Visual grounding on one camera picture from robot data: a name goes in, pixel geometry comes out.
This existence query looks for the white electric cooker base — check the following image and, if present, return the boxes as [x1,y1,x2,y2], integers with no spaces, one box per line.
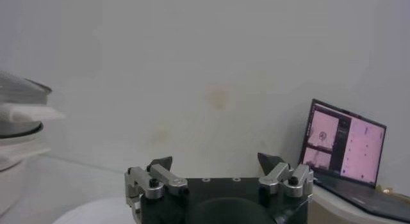
[0,134,52,216]

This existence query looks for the laptop showing camera windows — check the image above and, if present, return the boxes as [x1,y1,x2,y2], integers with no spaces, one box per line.
[299,99,410,223]

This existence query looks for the round white plate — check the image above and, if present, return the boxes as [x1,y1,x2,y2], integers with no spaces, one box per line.
[53,196,138,224]

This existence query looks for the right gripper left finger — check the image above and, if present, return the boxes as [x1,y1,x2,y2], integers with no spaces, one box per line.
[124,156,190,214]

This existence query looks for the round glass pot lid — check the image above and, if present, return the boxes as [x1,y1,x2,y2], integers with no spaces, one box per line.
[0,70,53,97]

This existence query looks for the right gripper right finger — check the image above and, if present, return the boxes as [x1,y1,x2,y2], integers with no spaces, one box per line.
[257,152,315,199]

